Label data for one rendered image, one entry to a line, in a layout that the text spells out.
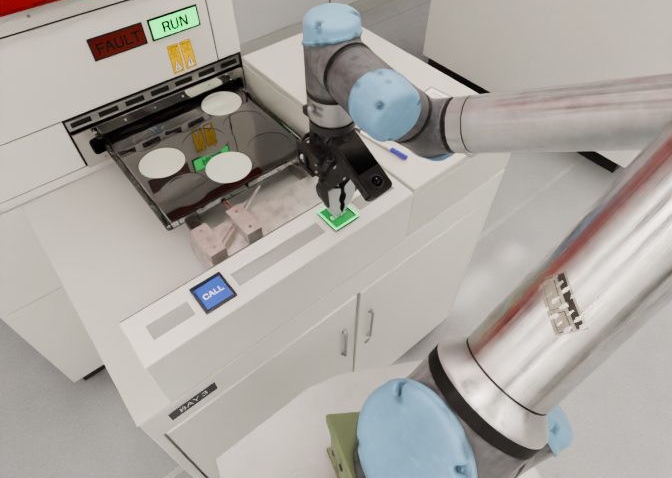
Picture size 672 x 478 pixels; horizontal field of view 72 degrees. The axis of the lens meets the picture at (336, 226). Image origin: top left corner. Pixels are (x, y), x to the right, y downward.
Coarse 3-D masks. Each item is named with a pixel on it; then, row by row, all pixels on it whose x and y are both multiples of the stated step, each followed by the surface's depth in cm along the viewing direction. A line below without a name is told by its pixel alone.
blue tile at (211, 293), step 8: (216, 280) 76; (200, 288) 75; (208, 288) 75; (216, 288) 75; (224, 288) 75; (200, 296) 74; (208, 296) 74; (216, 296) 74; (224, 296) 74; (208, 304) 73
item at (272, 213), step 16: (288, 192) 100; (304, 192) 100; (256, 208) 97; (272, 208) 97; (288, 208) 97; (304, 208) 97; (224, 224) 94; (272, 224) 94; (192, 240) 92; (240, 240) 92; (256, 240) 92
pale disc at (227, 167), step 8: (232, 152) 105; (216, 160) 104; (224, 160) 104; (232, 160) 104; (240, 160) 104; (248, 160) 104; (208, 168) 102; (216, 168) 102; (224, 168) 102; (232, 168) 102; (240, 168) 102; (248, 168) 102; (208, 176) 100; (216, 176) 100; (224, 176) 100; (232, 176) 100; (240, 176) 100
